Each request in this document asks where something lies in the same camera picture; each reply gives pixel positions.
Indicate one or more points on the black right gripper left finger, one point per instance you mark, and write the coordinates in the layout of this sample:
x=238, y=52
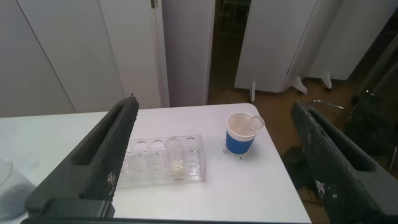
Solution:
x=99, y=165

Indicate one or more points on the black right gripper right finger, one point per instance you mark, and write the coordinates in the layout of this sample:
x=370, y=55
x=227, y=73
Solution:
x=342, y=168

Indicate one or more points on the test tube with pale yellow pigment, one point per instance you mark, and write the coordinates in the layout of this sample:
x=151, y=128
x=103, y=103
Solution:
x=175, y=155

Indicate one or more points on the clear glass beaker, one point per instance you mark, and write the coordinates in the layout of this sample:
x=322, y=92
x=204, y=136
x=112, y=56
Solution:
x=14, y=193

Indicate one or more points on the clear acrylic test tube rack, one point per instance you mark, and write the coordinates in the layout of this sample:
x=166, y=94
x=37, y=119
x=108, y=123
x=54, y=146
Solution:
x=192, y=161

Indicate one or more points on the blue and white paper cup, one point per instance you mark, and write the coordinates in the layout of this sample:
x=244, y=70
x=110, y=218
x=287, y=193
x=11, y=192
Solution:
x=238, y=141

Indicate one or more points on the white folding screen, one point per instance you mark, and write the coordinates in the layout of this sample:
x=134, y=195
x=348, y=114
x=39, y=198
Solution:
x=93, y=53
x=280, y=43

